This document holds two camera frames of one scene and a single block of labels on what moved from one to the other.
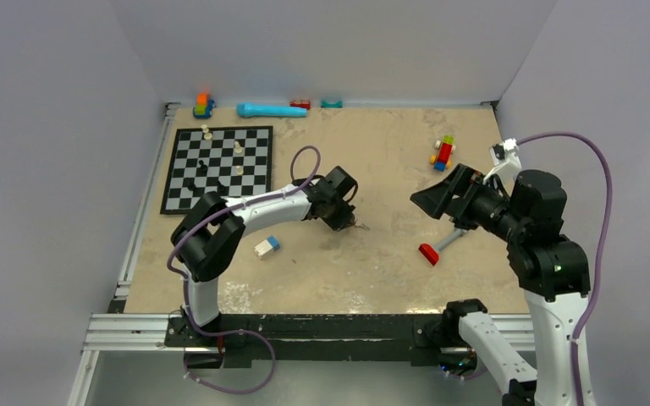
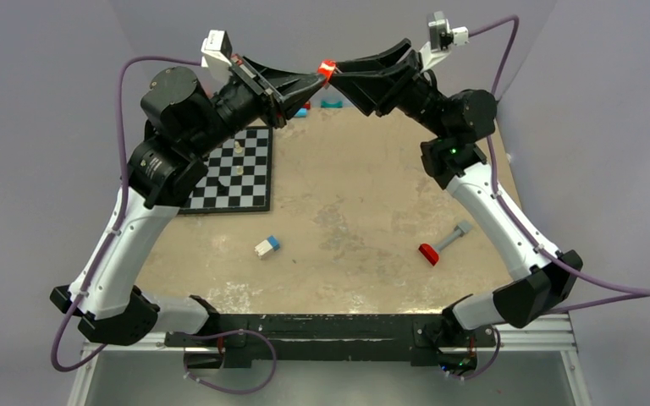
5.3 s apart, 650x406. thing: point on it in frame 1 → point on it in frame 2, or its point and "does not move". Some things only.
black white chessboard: x=229 y=161 does not move
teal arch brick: x=325 y=104 does not move
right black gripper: x=437 y=198 → x=374 y=87
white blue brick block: x=272 y=244 does not move
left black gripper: x=344 y=219 → x=257 y=79
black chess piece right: x=223 y=189 does not move
